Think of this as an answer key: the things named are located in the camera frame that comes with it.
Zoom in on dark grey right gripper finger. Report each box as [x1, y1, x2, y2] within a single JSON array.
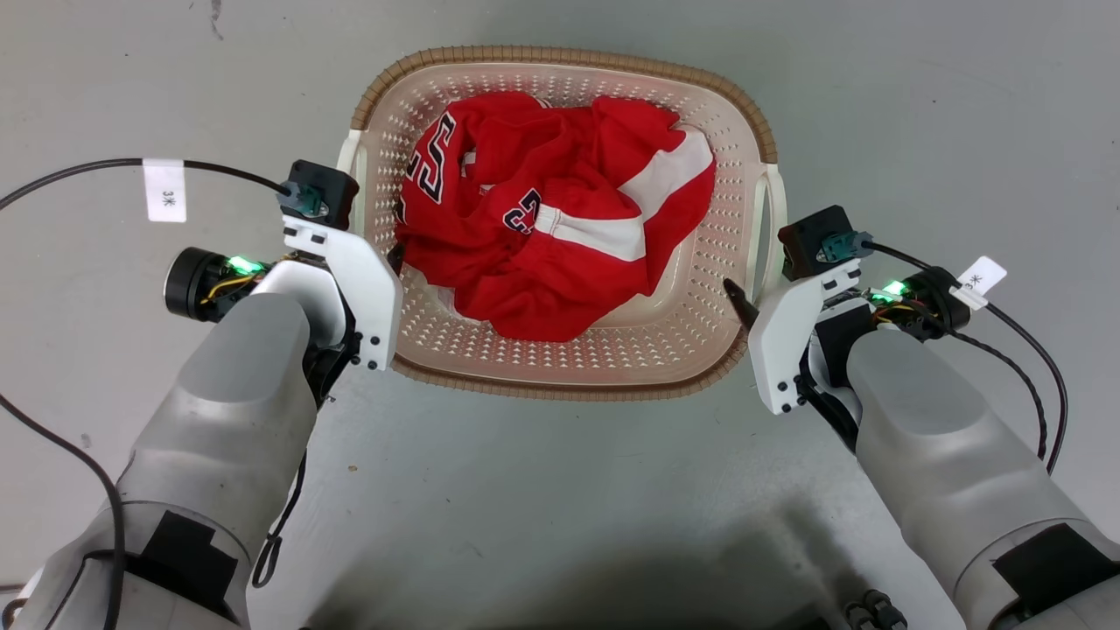
[[723, 278, 761, 333]]

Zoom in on twisted black cable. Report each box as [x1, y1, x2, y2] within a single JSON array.
[[919, 315, 1050, 461]]

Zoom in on large white cable label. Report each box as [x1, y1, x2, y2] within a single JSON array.
[[143, 158, 188, 223]]

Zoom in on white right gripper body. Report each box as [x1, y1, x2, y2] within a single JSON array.
[[748, 258, 864, 417]]

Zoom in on beige plastic laundry basket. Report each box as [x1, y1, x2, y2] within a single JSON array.
[[337, 45, 789, 403]]

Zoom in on red white sports jersey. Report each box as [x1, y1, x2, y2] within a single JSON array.
[[393, 92, 718, 344]]

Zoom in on thin black looped cable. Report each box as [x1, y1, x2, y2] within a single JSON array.
[[251, 448, 309, 590]]

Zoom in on small white cable label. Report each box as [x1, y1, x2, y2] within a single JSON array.
[[949, 255, 1008, 310]]

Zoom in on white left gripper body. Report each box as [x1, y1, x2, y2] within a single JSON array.
[[282, 214, 404, 373]]

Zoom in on black right camera cable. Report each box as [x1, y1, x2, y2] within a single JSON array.
[[866, 242, 1069, 475]]

